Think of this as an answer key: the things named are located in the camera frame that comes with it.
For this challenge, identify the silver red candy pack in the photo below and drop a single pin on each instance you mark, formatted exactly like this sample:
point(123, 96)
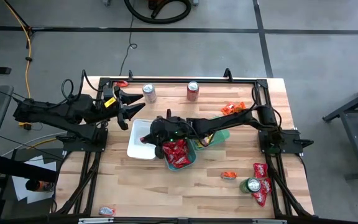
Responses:
point(107, 211)

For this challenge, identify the translucent green plastic bin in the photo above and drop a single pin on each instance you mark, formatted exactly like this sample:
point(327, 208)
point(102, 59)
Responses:
point(221, 137)

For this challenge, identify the silver soda can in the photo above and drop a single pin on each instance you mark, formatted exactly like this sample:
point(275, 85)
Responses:
point(149, 93)

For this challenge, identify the red soda can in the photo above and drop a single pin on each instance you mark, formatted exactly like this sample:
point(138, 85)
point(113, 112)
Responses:
point(193, 93)

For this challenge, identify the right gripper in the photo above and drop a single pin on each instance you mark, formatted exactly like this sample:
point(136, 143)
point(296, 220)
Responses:
point(169, 129)

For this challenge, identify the black metal stand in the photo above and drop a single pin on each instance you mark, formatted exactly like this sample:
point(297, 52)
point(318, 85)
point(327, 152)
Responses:
point(337, 112)

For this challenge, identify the green soda can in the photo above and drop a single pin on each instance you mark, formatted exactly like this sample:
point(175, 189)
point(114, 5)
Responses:
point(247, 186)

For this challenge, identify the silver aluminium extrusion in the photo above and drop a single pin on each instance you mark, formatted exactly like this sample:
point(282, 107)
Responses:
point(269, 221)
point(96, 220)

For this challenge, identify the black aluminium rig frame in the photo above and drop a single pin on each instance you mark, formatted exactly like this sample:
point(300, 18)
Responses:
point(172, 81)

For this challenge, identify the teal plastic bin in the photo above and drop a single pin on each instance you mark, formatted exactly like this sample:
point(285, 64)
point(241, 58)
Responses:
point(194, 152)

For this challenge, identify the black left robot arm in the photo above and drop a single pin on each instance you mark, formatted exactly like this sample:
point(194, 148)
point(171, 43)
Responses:
point(57, 113)

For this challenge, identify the white paper sheet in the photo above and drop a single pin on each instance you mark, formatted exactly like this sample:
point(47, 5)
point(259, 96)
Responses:
point(26, 194)

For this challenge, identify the yellow candy pack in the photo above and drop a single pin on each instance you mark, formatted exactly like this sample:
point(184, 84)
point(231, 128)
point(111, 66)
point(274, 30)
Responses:
point(208, 140)

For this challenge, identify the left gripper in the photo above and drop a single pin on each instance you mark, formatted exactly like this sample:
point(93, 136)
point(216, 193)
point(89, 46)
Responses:
point(113, 110)

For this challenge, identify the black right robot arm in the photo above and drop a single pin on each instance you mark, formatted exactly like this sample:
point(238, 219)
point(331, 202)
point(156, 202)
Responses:
point(225, 121)

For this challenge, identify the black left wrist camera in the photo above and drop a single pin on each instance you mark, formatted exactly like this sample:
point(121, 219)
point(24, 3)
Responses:
point(108, 92)

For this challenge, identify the white plastic bin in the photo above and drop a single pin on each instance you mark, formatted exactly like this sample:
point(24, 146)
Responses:
point(138, 149)

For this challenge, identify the black orange bottle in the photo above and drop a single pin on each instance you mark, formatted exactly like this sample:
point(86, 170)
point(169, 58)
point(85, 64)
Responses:
point(39, 186)

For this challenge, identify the black beam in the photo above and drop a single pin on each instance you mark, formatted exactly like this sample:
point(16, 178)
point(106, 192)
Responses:
point(17, 168)

